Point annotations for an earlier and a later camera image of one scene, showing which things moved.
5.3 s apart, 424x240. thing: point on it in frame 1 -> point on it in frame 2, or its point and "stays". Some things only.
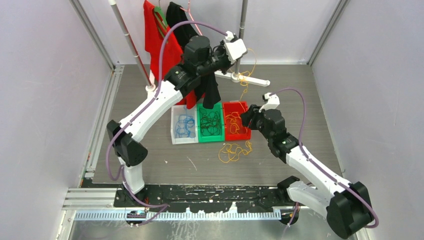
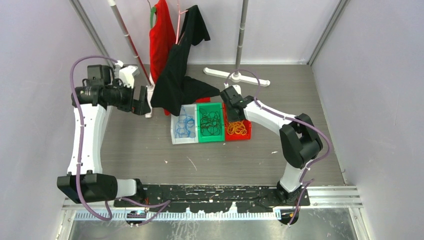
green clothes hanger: (161, 20) -> (152, 10)
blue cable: (185, 127) stays
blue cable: (185, 127) stays
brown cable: (210, 123) stays
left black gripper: (222, 47) -> (138, 107)
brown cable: (210, 123) stays
